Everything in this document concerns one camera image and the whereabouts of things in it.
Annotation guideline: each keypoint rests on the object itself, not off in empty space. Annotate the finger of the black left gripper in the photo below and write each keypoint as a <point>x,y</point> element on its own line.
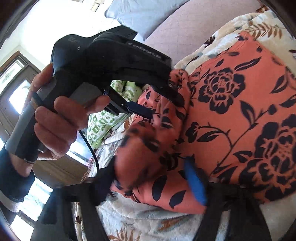
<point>171,94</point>
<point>118,105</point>

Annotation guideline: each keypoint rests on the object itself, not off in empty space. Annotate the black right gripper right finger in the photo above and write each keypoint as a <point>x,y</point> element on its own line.
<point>246,221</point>

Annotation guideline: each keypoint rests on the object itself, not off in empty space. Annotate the person's left hand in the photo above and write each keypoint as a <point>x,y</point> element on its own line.
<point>56,131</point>

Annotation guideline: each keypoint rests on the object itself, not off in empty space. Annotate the grey pillow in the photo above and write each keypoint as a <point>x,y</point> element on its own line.
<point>142,16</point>

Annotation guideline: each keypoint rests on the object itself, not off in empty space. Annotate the wooden door with glass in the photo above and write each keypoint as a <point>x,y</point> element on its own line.
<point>17,74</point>

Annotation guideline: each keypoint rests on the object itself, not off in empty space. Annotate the orange black floral garment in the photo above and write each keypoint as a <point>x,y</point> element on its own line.
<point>237,124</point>

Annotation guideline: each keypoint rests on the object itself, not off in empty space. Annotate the beige leaf pattern blanket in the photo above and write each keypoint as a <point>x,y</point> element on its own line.
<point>125,219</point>

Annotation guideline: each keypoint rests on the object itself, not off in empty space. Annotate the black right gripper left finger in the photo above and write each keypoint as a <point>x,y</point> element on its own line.
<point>69,205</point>

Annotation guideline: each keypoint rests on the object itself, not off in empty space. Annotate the pink quilted bedsheet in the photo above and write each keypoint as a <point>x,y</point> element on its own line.
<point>185,30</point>

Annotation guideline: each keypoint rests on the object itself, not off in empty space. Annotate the dark sleeve forearm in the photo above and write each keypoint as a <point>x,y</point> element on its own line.
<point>14,186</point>

